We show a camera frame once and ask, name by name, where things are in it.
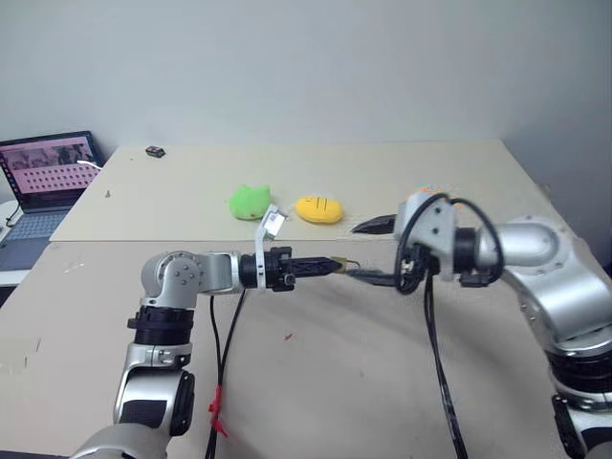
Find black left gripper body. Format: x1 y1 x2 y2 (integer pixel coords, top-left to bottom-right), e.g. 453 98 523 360
264 246 295 292

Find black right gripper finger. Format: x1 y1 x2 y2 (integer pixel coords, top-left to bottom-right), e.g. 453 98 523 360
351 214 398 236
346 269 401 288

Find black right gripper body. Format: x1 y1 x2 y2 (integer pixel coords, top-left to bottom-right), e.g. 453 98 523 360
396 241 439 294

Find brass padlock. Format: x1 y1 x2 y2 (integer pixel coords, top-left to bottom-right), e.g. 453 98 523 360
329 255 361 275

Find yellow plush toy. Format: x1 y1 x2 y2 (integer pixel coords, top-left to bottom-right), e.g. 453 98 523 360
295 194 344 225

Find green plush toy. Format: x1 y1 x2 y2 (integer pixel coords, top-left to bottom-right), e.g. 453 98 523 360
228 184 273 222

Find open laptop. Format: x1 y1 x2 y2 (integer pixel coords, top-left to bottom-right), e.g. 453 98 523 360
0 130 105 272

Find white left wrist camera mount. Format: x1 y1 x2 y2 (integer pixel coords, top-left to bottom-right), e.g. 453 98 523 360
252 203 291 291

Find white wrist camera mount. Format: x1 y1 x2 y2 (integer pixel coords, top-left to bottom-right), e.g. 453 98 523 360
393 187 461 282
252 203 291 291

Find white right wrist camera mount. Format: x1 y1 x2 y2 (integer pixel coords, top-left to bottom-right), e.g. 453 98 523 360
393 187 461 282

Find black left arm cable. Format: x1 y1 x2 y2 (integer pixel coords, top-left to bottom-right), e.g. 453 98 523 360
209 289 250 459
205 292 227 459

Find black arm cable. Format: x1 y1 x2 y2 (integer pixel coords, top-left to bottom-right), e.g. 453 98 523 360
205 292 227 459
394 192 504 459
209 289 250 459

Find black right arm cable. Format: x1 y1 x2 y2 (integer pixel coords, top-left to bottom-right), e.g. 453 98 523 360
394 192 504 459

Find red cable tape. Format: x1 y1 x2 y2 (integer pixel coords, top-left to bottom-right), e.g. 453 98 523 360
208 383 230 439

